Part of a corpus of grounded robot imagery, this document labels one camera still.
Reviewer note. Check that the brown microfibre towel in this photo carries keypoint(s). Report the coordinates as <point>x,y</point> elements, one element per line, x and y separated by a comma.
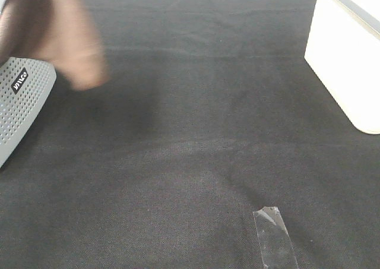
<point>60,32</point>

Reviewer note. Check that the black table cloth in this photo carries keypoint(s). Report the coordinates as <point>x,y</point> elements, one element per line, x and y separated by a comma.
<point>211,114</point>

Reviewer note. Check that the clear adhesive tape strip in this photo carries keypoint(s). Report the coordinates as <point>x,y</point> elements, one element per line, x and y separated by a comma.
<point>275,244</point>

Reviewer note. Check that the white plastic storage bin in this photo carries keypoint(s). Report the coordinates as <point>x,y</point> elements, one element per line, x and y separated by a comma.
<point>343,51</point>

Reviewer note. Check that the grey perforated laundry basket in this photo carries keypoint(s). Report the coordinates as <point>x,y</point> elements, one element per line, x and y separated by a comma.
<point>25,87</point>

